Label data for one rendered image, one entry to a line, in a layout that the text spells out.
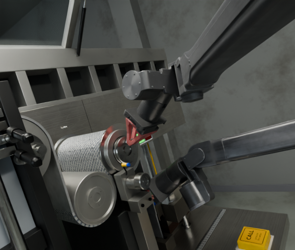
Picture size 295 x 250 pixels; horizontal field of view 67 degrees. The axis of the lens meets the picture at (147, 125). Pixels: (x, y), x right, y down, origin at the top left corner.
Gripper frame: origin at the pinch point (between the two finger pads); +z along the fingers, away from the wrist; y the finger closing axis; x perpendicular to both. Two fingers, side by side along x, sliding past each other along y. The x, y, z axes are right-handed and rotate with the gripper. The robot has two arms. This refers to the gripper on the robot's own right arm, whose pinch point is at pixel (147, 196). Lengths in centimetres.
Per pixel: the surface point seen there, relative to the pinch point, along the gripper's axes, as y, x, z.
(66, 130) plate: -1.6, 37.7, 13.5
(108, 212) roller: -16.4, 3.2, -4.4
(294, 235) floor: 136, -97, 46
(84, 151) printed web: -12.0, 20.3, -4.3
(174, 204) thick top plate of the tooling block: 4.7, -6.9, -2.8
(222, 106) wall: 202, 23, 44
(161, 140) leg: 73, 23, 41
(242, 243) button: 6.5, -25.1, -12.5
